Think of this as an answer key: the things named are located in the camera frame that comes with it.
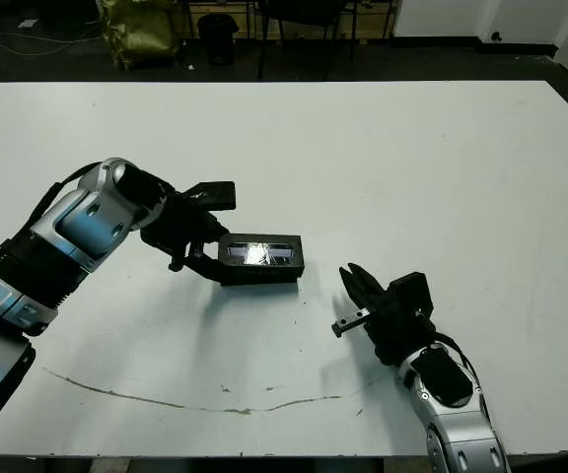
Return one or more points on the yellow-green bag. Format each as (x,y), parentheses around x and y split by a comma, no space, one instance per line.
(138,34)

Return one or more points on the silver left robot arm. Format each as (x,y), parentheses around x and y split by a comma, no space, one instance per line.
(82,217)

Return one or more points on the black mesh office chair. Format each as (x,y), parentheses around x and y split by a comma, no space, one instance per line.
(304,12)

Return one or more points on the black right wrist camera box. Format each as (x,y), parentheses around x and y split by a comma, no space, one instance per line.
(409,295)

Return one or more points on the black box lid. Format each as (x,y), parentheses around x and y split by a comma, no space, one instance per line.
(264,270)

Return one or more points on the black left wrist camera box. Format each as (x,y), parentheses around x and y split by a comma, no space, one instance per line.
(212,194)

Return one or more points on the black trash bin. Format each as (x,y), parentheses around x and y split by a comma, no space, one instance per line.
(217,39)

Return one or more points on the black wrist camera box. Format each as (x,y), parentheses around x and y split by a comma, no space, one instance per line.
(409,295)
(212,194)

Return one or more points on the white paper sheet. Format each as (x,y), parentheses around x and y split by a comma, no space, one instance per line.
(29,23)

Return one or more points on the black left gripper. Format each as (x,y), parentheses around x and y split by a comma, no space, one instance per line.
(180,226)

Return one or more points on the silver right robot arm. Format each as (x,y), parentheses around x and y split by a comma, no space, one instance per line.
(454,419)

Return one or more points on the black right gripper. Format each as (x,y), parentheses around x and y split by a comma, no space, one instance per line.
(400,332)

